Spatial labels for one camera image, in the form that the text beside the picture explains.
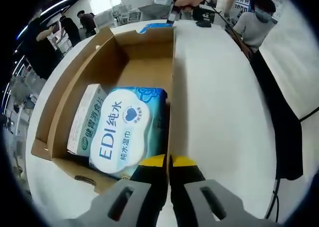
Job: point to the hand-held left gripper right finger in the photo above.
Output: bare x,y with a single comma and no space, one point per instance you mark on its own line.
184,187

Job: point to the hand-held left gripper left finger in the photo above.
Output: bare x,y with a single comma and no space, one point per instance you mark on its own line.
149,187

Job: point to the brown cardboard shoe box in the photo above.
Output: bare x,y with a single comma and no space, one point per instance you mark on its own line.
144,67

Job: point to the white medicine box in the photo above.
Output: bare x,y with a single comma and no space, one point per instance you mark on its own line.
84,122

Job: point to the black computer mouse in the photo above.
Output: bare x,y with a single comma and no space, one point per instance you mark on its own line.
203,24

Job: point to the blue white wet wipes pack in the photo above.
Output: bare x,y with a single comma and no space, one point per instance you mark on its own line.
119,132

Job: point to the curved ceiling light strip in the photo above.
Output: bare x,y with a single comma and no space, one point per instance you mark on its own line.
49,9

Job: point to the blue wall poster board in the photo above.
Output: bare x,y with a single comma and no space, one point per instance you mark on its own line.
243,1

